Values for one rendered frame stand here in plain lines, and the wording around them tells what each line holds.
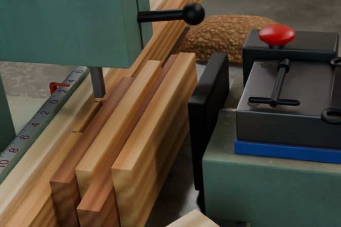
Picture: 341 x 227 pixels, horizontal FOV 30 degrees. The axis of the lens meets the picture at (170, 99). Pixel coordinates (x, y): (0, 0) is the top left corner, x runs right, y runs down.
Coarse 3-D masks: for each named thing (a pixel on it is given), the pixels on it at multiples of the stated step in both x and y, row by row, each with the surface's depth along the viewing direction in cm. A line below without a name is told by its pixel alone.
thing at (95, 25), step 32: (0, 0) 55; (32, 0) 54; (64, 0) 53; (96, 0) 52; (128, 0) 53; (0, 32) 57; (32, 32) 56; (64, 32) 55; (96, 32) 54; (128, 32) 54; (64, 64) 57; (96, 64) 56; (128, 64) 55
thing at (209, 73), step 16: (208, 64) 56; (224, 64) 56; (208, 80) 53; (224, 80) 57; (192, 96) 51; (208, 96) 51; (224, 96) 57; (192, 112) 51; (208, 112) 52; (224, 112) 55; (192, 128) 52; (208, 128) 52; (192, 144) 53; (192, 160) 54
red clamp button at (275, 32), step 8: (272, 24) 55; (280, 24) 55; (264, 32) 54; (272, 32) 53; (280, 32) 53; (288, 32) 53; (264, 40) 53; (272, 40) 53; (280, 40) 53; (288, 40) 53
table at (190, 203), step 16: (176, 48) 81; (240, 64) 75; (176, 160) 60; (176, 176) 58; (192, 176) 58; (160, 192) 56; (176, 192) 56; (192, 192) 56; (160, 208) 54; (176, 208) 54; (192, 208) 54; (160, 224) 53; (224, 224) 52; (240, 224) 52
